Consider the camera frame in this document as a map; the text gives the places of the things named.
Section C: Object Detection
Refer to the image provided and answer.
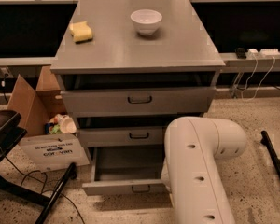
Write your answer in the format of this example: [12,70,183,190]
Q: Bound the white charger cable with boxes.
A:
[253,56,277,99]

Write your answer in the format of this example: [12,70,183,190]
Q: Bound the white ceramic bowl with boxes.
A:
[130,9,162,35]

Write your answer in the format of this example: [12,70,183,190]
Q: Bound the grey drawer cabinet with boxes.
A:
[49,0,226,161]

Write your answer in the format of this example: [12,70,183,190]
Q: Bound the brown cardboard box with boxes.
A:
[7,66,90,172]

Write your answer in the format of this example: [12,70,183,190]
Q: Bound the grey bottom drawer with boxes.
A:
[82,145,166,196]

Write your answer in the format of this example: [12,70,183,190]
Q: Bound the crumpled trash in box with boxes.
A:
[44,114,77,134]

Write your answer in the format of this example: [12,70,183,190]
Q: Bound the black power adapter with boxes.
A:
[235,48,246,59]

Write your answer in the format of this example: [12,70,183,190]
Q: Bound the grey middle drawer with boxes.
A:
[77,126,166,147]

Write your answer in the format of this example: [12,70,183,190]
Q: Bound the black stand leg right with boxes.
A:
[260,131,280,181]

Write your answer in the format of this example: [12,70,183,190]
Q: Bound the grey drawer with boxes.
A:
[82,145,166,196]
[77,126,166,147]
[61,87,216,116]

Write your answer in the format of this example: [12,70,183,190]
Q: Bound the grey top drawer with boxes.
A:
[61,87,216,116]

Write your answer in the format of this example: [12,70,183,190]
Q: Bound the yellow sponge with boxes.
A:
[69,21,93,43]

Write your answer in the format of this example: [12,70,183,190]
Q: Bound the black stand left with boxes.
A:
[0,109,77,224]

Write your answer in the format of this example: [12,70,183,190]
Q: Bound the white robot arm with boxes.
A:
[163,117,247,224]

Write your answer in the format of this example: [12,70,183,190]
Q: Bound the black floor cable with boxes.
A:
[0,140,86,224]

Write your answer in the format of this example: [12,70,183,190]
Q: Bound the white power strip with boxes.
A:
[246,49,280,60]

